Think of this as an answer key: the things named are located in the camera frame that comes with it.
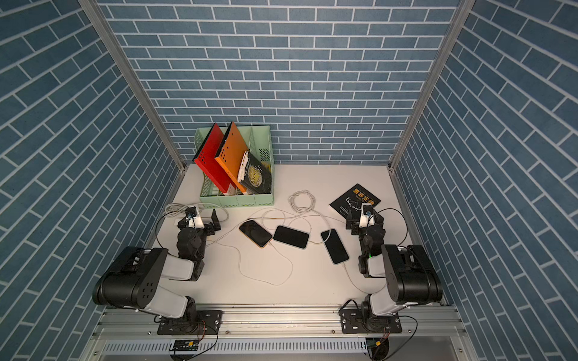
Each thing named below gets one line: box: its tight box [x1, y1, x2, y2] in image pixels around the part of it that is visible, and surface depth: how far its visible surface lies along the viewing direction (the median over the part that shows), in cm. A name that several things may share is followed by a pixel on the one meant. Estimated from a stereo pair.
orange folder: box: [215, 121, 249, 195], surface depth 93 cm
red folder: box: [193, 122, 237, 194], surface depth 89 cm
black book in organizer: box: [237, 149, 272, 194], surface depth 97 cm
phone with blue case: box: [320, 228, 350, 264], surface depth 93 cm
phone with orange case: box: [238, 219, 273, 249], surface depth 97 cm
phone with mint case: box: [273, 224, 311, 249], surface depth 95 cm
